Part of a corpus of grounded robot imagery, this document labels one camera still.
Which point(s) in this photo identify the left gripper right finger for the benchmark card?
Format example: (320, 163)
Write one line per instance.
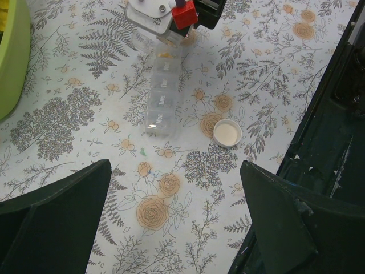
(298, 230)

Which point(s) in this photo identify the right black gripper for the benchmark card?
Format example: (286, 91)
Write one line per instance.
(209, 12)

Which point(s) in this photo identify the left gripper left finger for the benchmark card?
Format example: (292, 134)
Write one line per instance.
(52, 229)

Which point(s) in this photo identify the clear pill organizer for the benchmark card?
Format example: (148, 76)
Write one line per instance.
(159, 118)

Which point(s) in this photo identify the white bottle cap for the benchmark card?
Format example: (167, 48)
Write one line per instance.
(227, 133)

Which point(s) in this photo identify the white cap pill bottle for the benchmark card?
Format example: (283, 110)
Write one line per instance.
(174, 39)

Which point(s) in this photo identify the floral table mat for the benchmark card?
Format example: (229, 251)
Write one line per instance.
(175, 204)

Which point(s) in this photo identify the green plastic tray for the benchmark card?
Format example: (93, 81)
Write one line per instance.
(15, 51)

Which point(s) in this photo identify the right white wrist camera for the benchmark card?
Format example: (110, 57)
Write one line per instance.
(161, 17)

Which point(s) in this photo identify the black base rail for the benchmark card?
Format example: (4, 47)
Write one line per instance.
(326, 154)

